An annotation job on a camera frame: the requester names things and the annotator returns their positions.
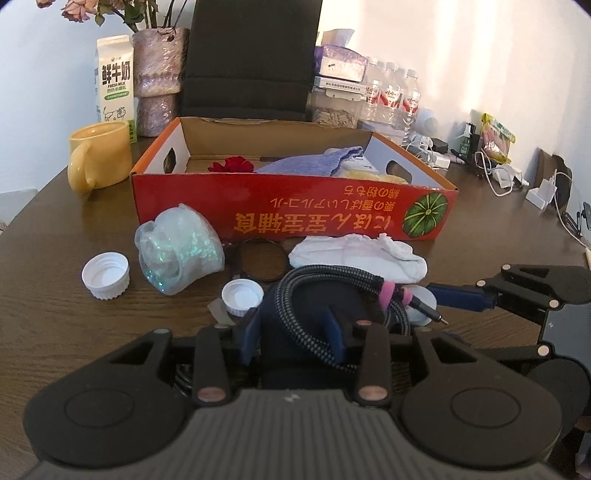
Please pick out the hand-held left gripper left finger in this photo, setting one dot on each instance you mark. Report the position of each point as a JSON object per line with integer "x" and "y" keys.
{"x": 250, "y": 339}

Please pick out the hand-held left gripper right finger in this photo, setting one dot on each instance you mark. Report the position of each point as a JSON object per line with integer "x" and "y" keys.
{"x": 334, "y": 333}

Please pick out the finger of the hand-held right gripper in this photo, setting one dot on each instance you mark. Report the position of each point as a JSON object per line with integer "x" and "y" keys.
{"x": 461, "y": 297}
{"x": 512, "y": 350}

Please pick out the dark navy pouch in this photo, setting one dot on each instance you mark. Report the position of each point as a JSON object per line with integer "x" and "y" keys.
{"x": 295, "y": 332}

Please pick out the white bottle cap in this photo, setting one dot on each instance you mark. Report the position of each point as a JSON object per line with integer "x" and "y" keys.
{"x": 241, "y": 297}
{"x": 105, "y": 276}
{"x": 422, "y": 310}

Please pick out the white sock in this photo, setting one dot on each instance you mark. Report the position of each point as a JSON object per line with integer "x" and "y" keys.
{"x": 351, "y": 254}

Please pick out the iridescent plastic bag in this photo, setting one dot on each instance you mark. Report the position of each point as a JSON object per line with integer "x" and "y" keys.
{"x": 180, "y": 249}

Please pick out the red cardboard box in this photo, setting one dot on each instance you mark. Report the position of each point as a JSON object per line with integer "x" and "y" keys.
{"x": 300, "y": 217}

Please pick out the white cotton swab box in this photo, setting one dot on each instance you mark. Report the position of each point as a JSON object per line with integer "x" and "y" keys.
{"x": 360, "y": 164}

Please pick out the red fabric rose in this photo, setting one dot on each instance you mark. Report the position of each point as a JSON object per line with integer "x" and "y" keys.
{"x": 233, "y": 164}

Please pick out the small grey card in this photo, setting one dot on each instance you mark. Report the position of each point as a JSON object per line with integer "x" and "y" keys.
{"x": 220, "y": 310}

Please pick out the white plug adapter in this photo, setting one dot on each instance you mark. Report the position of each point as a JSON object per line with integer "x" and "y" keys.
{"x": 507, "y": 175}

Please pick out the white charger block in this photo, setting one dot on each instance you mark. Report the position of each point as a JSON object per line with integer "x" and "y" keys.
{"x": 441, "y": 162}

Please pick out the black pen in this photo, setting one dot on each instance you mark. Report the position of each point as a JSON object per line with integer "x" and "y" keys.
{"x": 458, "y": 157}

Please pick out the yellow plush toy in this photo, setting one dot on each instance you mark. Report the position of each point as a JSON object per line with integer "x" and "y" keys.
{"x": 376, "y": 177}

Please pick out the black power adapter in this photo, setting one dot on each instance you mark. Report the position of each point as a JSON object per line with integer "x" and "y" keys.
{"x": 441, "y": 145}

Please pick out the small green bottle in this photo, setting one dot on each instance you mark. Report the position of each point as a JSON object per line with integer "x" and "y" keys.
{"x": 467, "y": 143}

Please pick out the brown cardboard piece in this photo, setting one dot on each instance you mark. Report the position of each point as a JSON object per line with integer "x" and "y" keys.
{"x": 551, "y": 161}

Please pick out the yellow snack packet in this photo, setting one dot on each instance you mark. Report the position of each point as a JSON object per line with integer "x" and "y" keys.
{"x": 496, "y": 136}

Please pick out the clear jar of seeds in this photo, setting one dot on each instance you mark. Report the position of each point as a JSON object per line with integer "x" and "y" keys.
{"x": 334, "y": 110}

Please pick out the yellow mug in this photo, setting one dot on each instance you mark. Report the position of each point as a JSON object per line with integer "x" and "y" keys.
{"x": 99, "y": 157}

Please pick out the flat white box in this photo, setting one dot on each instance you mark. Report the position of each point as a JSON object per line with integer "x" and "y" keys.
{"x": 337, "y": 86}

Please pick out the purple tissue pack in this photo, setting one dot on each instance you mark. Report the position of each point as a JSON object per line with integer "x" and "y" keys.
{"x": 339, "y": 62}

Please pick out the purple textured vase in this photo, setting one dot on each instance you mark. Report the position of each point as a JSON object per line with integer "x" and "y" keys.
{"x": 159, "y": 78}

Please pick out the black paper bag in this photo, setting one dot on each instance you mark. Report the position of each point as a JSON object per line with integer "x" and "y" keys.
{"x": 249, "y": 60}

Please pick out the white milk carton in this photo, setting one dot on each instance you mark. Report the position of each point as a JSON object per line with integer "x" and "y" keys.
{"x": 115, "y": 83}

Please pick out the dried pink rose bouquet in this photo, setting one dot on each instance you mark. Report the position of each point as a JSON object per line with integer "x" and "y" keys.
{"x": 76, "y": 9}

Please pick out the white wall charger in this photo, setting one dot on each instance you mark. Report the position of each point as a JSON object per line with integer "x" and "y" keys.
{"x": 544, "y": 194}

